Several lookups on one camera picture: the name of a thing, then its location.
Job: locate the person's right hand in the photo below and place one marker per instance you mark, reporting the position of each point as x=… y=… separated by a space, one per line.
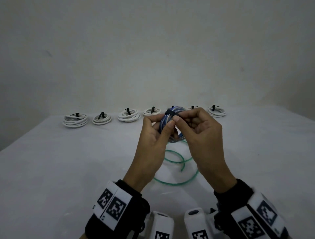
x=206 y=147

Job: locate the person's left hand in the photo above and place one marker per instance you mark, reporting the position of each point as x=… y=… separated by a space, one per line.
x=147 y=152

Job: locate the person's right thumb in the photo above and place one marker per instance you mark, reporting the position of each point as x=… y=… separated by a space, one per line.
x=181 y=128

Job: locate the person's left thumb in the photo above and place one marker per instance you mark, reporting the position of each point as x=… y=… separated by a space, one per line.
x=166 y=133

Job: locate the green plastic tube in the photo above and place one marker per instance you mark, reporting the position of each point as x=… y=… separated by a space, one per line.
x=177 y=183

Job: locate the black left wrist band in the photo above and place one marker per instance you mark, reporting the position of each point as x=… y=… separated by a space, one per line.
x=139 y=209

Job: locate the black wrist band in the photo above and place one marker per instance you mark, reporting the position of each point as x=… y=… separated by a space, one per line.
x=227 y=197
x=139 y=209

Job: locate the black right wrist band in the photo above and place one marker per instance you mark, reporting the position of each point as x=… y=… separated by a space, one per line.
x=227 y=197

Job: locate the white left marker plate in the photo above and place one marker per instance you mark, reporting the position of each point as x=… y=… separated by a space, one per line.
x=112 y=200

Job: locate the white marker plate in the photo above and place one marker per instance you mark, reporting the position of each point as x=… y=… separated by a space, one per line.
x=112 y=200
x=260 y=216

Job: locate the white right marker plate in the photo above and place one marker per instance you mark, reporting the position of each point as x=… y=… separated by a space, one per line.
x=260 y=216

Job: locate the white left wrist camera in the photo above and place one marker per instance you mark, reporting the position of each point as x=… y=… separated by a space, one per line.
x=161 y=226

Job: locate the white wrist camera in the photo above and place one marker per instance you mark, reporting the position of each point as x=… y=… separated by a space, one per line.
x=161 y=226
x=198 y=221

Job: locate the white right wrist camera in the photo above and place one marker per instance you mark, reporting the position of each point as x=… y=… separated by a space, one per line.
x=198 y=221

